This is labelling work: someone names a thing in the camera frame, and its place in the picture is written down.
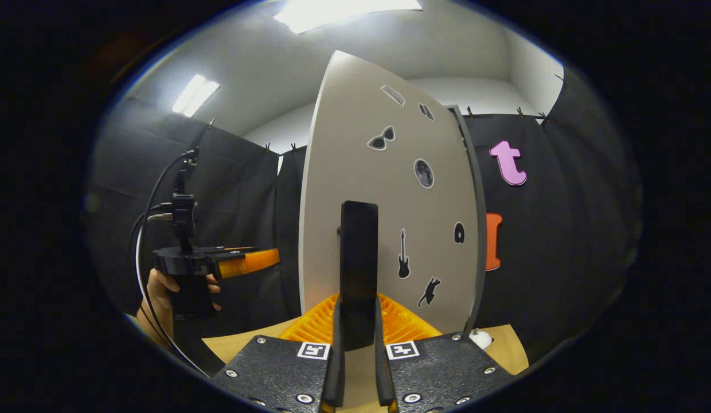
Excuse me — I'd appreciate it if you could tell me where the small ceiling light panel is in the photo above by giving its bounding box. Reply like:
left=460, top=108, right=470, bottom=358
left=172, top=75, right=220, bottom=118

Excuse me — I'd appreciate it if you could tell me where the black cable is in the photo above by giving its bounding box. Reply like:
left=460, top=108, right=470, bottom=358
left=129, top=150, right=210, bottom=378

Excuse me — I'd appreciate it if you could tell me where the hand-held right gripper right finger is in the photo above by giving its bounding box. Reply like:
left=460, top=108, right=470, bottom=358
left=374, top=294, right=515, bottom=413

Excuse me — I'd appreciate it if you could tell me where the white cable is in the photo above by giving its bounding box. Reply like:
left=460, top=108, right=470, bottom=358
left=134, top=213, right=210, bottom=378

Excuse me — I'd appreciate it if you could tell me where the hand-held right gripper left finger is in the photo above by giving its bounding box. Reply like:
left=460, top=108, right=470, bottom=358
left=211, top=294, right=346, bottom=413

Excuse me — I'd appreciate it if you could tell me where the beige cabinet door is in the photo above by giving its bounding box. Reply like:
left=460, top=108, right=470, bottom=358
left=298, top=50, right=481, bottom=336

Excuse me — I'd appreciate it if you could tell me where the black backdrop cloth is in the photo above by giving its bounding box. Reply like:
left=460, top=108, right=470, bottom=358
left=86, top=69, right=643, bottom=368

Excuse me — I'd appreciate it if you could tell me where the large ceiling light panel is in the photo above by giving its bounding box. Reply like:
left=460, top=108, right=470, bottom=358
left=274, top=0, right=423, bottom=34

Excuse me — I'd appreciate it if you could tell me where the black cabinet door handle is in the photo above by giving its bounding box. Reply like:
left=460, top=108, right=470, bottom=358
left=337, top=201, right=379, bottom=352

